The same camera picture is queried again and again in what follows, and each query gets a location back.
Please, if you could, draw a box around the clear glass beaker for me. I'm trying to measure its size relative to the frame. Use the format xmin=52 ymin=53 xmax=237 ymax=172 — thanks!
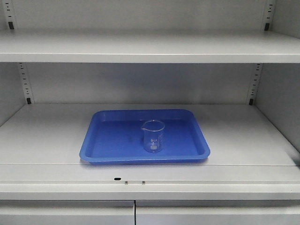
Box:
xmin=141 ymin=120 xmax=165 ymax=153

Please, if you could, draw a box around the grey upper shelf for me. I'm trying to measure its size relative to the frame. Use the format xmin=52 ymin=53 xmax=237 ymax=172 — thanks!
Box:
xmin=0 ymin=30 xmax=300 ymax=63

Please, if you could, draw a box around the blue plastic tray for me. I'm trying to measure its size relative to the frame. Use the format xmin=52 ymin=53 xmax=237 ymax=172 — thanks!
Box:
xmin=79 ymin=109 xmax=210 ymax=165

